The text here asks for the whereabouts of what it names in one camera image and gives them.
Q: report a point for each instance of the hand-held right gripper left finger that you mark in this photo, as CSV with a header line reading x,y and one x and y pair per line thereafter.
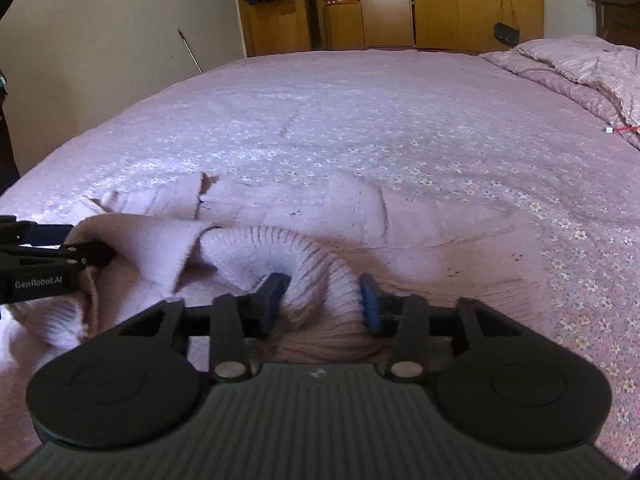
x,y
272,301

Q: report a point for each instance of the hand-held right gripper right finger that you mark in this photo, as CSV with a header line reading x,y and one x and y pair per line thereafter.
x,y
368,305

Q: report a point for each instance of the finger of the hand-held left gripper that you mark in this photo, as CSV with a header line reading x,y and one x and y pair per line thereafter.
x,y
65,256
45,234

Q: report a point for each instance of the pink knit cardigan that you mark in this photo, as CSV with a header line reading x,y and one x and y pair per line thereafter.
x,y
425,240

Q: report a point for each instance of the person's dark clothing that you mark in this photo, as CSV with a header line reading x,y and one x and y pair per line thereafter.
x,y
6,160

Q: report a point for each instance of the pink floral bed sheet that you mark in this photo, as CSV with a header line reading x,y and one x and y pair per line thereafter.
x,y
350,125

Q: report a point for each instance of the thin metal rod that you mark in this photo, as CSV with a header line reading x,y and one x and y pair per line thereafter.
x,y
190,51

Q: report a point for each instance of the wooden door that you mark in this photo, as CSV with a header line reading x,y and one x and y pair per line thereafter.
x,y
272,30

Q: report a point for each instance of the black hanging bag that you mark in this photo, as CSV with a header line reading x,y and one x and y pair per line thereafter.
x,y
507,33

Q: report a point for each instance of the wooden wardrobe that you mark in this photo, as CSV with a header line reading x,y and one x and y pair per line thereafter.
x,y
475,0

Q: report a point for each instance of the pink quilt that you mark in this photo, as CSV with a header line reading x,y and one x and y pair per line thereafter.
x,y
590,65

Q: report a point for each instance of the dark wooden headboard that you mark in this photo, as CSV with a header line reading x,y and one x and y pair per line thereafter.
x,y
620,20

